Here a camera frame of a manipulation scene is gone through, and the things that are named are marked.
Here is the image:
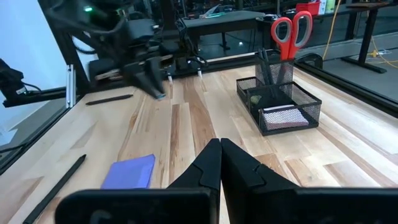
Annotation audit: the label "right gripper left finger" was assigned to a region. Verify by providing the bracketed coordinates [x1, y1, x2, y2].
[55, 138, 222, 224]

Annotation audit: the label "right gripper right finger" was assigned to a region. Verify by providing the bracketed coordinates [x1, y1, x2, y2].
[220, 138, 398, 224]

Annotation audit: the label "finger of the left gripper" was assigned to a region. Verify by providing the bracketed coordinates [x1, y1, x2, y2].
[124, 63, 159, 97]
[146, 57, 165, 96]

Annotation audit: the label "black pen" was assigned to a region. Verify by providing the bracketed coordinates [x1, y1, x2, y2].
[255, 48, 269, 86]
[261, 48, 274, 85]
[85, 93, 134, 106]
[22, 154, 88, 224]

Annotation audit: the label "purple sticky note pad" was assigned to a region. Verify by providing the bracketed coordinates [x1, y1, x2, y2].
[100, 153, 156, 190]

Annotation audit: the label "white paper note stack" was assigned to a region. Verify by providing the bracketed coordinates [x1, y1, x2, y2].
[262, 104, 310, 131]

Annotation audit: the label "red handled scissors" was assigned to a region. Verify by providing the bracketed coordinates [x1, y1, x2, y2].
[269, 10, 314, 63]

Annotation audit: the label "black mesh desk organizer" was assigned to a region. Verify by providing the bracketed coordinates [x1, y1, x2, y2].
[235, 49, 323, 137]

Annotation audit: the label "silver aluminium extrusion piece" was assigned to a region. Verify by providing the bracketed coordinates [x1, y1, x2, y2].
[65, 64, 77, 109]

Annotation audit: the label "grey side desk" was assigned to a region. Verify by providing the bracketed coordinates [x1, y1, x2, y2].
[181, 10, 267, 52]

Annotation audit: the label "red storage bin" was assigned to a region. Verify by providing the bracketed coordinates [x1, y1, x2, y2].
[295, 1, 322, 16]

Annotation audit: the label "white green box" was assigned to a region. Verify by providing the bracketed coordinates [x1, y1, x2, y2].
[318, 0, 336, 15]

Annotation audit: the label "brown top standing desk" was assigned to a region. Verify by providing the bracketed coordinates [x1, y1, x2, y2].
[340, 1, 396, 75]

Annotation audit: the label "black table-level camera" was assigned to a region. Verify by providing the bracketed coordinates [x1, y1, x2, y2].
[0, 58, 43, 109]

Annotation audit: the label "black frame clamp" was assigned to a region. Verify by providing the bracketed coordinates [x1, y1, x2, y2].
[295, 52, 324, 70]

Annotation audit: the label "yellow hanging cable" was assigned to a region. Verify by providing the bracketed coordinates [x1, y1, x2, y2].
[322, 0, 343, 62]

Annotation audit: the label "yellow floor cable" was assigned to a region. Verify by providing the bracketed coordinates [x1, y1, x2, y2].
[366, 34, 398, 70]

